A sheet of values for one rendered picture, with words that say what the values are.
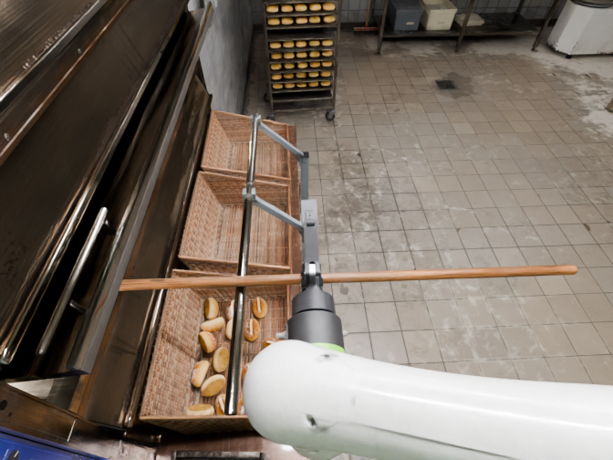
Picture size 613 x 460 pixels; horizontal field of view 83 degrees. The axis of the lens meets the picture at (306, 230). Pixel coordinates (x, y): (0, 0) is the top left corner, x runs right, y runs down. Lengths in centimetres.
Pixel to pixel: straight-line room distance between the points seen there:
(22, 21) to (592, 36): 581
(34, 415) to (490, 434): 82
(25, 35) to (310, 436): 87
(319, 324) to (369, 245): 207
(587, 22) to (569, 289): 379
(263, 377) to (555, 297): 258
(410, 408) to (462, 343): 203
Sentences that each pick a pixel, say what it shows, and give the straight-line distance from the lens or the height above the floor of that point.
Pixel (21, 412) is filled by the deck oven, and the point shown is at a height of 132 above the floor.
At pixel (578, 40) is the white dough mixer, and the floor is 23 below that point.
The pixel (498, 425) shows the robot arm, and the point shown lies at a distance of 36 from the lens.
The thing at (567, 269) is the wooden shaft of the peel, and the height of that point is 120.
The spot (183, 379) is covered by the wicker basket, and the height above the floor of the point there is 66.
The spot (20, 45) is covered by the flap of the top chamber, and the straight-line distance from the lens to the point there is 93.
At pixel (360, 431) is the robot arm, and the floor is 167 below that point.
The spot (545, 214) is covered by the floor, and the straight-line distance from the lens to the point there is 335.
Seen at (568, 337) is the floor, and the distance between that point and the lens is 272.
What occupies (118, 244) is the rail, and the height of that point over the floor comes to 144.
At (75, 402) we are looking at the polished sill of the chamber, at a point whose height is 116.
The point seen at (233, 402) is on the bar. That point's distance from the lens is 90.
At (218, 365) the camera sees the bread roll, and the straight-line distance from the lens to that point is 150.
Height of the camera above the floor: 203
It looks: 50 degrees down
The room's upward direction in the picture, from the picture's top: straight up
